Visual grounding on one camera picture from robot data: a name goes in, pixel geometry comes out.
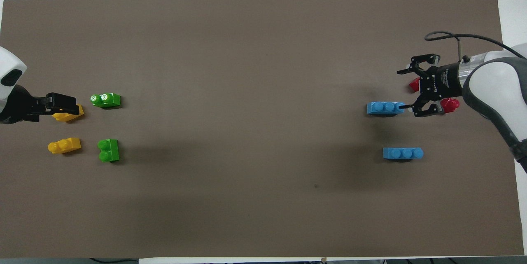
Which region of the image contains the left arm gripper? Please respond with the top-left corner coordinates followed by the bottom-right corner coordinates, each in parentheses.
top-left (0, 46), bottom-right (80, 125)

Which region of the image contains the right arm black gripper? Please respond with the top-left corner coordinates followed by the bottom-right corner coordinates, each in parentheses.
top-left (397, 54), bottom-right (462, 118)

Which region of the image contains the blue three-stud block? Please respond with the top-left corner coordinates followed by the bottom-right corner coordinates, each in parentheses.
top-left (366, 102), bottom-right (406, 117)
top-left (382, 147), bottom-right (424, 160)

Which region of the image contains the plain green two-stud block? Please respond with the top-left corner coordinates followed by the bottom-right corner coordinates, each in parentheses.
top-left (97, 139), bottom-right (120, 163)

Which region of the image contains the yellow two-stud block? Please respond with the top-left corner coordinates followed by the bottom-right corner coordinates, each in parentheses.
top-left (47, 137), bottom-right (82, 155)
top-left (53, 105), bottom-right (84, 123)

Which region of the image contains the green block with white stickers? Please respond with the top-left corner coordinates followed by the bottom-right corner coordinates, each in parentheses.
top-left (90, 93), bottom-right (121, 109)

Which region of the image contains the brown paper table mat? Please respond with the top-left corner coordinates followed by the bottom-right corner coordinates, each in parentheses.
top-left (0, 0), bottom-right (524, 258)

